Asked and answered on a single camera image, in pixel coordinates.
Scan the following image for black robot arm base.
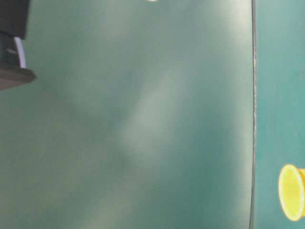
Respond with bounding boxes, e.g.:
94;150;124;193
0;0;36;90

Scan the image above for yellow plastic cup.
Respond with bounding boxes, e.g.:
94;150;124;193
278;164;305;221

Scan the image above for white cable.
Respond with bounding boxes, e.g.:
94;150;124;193
13;37;27;69

